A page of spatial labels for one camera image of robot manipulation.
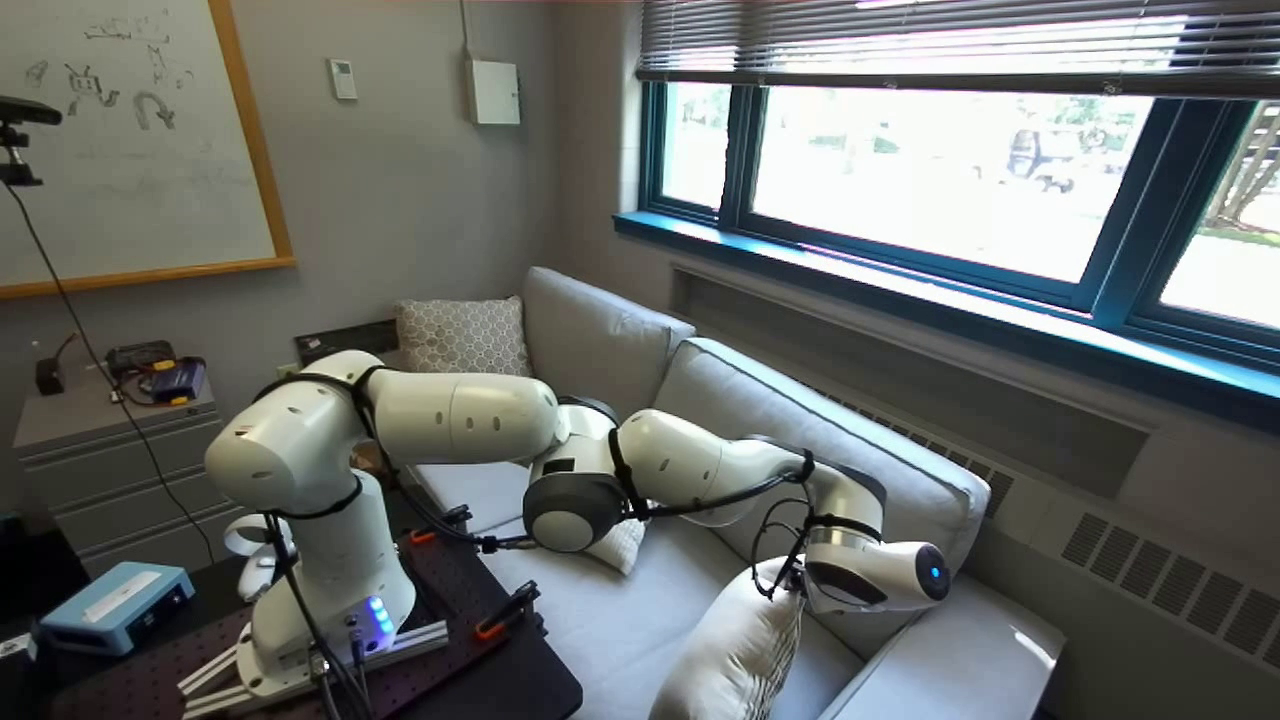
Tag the cream striped cushion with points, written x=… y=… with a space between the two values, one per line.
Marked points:
x=727 y=652
x=621 y=547

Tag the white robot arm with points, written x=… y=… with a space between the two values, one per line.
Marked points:
x=454 y=413

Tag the grey fabric couch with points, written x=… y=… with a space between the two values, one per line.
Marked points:
x=855 y=465

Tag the grey lattice patterned cushion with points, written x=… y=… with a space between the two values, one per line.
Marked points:
x=460 y=334

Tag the orange black clamp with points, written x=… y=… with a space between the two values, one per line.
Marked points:
x=505 y=611
x=432 y=528

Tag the black robot table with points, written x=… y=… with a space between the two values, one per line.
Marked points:
x=512 y=682

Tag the wide teal framed window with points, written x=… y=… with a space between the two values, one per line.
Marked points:
x=932 y=173

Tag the slatted window blind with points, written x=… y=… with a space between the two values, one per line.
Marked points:
x=932 y=40

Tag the white VR controller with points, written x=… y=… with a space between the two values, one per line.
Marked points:
x=246 y=547

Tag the black orange gadget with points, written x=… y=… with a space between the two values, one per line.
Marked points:
x=160 y=382

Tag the grey filing cabinet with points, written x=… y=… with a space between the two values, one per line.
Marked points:
x=121 y=465

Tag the wood framed whiteboard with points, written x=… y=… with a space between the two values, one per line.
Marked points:
x=121 y=135

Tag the baseboard radiator grille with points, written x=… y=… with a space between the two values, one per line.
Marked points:
x=1172 y=594

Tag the light blue box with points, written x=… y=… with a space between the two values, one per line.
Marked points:
x=115 y=605

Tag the small black item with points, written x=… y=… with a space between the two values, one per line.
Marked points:
x=50 y=379

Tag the white wall box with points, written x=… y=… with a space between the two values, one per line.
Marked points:
x=493 y=95

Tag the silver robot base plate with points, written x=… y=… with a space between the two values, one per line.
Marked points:
x=401 y=645

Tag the white wall thermostat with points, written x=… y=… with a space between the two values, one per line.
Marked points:
x=342 y=82

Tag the black camera on stand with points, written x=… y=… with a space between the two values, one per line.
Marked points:
x=20 y=112

